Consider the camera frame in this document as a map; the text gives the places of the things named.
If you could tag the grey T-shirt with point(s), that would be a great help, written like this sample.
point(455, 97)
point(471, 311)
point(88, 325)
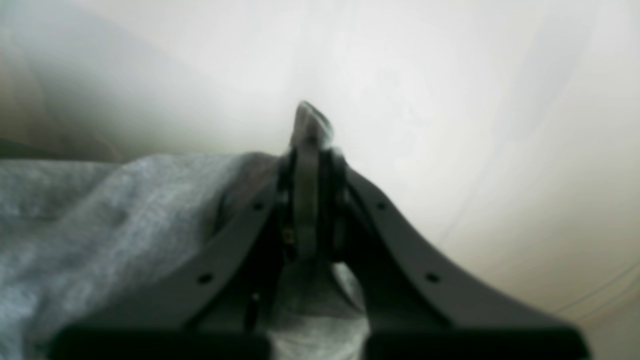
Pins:
point(76, 236)

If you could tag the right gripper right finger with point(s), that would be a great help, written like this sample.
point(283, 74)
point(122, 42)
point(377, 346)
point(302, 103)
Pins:
point(420, 305)

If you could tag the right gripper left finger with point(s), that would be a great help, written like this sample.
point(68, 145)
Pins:
point(214, 307)

